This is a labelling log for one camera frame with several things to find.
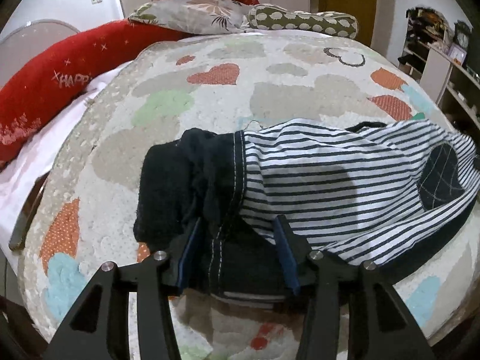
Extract white shelf unit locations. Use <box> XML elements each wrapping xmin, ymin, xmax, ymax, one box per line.
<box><xmin>398</xmin><ymin>7</ymin><xmax>479</xmax><ymax>139</ymax></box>

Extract olive dotted bolster pillow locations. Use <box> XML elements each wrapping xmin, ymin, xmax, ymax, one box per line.
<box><xmin>247</xmin><ymin>4</ymin><xmax>359</xmax><ymax>39</ymax></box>

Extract grey floral pillow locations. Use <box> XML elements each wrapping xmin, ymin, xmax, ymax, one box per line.
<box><xmin>128</xmin><ymin>0</ymin><xmax>251</xmax><ymax>35</ymax></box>

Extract small photo frame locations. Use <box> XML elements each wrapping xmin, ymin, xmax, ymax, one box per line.
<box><xmin>448</xmin><ymin>42</ymin><xmax>467</xmax><ymax>66</ymax></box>

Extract white bed sheet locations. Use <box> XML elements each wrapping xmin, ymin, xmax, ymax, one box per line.
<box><xmin>0</xmin><ymin>63</ymin><xmax>128</xmax><ymax>272</ymax></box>

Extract heart patterned quilt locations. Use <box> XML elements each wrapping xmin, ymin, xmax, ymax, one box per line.
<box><xmin>19</xmin><ymin>30</ymin><xmax>470</xmax><ymax>340</ymax></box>

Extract navy striped child pants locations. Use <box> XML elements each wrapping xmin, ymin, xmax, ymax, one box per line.
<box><xmin>133</xmin><ymin>119</ymin><xmax>479</xmax><ymax>303</ymax></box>

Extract long red pillow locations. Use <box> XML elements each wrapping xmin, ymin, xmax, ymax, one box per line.
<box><xmin>1</xmin><ymin>19</ymin><xmax>188</xmax><ymax>167</ymax></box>

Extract rounded beige headboard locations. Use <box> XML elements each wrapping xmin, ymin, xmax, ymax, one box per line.
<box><xmin>0</xmin><ymin>19</ymin><xmax>80</xmax><ymax>87</ymax></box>

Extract black mantel clock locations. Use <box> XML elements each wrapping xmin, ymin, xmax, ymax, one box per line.
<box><xmin>454</xmin><ymin>20</ymin><xmax>472</xmax><ymax>50</ymax></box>

